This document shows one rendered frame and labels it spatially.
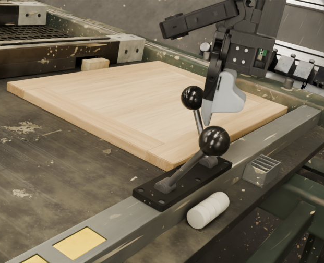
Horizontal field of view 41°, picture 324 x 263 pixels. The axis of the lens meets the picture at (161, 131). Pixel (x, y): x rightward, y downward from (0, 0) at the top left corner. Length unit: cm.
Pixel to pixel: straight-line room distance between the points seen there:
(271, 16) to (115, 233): 34
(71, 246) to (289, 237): 41
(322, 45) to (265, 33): 146
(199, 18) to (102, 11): 227
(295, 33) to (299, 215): 137
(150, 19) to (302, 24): 95
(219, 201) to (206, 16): 26
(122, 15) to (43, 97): 190
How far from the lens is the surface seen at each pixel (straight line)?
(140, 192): 56
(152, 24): 263
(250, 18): 61
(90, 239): 48
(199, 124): 66
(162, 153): 74
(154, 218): 53
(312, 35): 209
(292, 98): 121
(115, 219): 52
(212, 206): 61
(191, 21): 62
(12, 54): 106
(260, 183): 76
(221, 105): 63
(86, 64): 117
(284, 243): 74
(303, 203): 89
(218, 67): 60
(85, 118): 84
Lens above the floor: 202
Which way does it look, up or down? 61 degrees down
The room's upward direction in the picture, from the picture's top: 51 degrees counter-clockwise
